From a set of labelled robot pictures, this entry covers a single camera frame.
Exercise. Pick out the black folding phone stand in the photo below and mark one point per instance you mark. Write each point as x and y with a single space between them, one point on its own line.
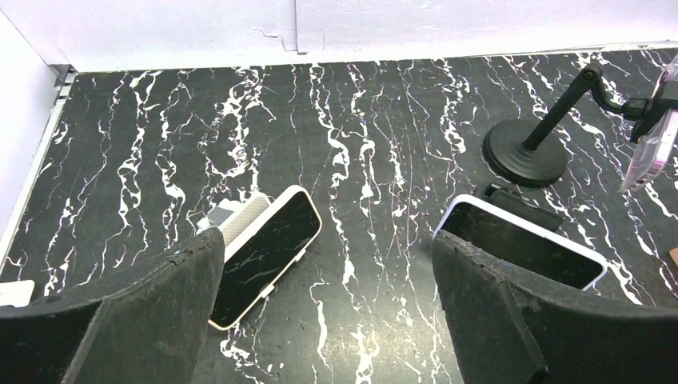
508 198

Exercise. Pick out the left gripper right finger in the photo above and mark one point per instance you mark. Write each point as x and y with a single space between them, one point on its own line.
511 325

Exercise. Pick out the white label card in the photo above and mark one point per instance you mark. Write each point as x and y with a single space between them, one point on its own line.
16 294

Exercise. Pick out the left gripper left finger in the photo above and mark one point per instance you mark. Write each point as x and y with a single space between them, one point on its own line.
143 324

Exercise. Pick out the orange desk organizer tray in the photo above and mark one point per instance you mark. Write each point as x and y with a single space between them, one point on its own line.
673 255

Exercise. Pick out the phone with purple clear case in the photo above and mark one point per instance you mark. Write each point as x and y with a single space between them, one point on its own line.
654 133

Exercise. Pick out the phone with lilac case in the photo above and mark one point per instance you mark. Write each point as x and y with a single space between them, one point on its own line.
517 241

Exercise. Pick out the black round phone stand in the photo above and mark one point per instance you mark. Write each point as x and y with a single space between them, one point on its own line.
529 154

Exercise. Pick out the phone with pink case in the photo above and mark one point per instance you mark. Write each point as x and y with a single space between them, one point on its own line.
260 255

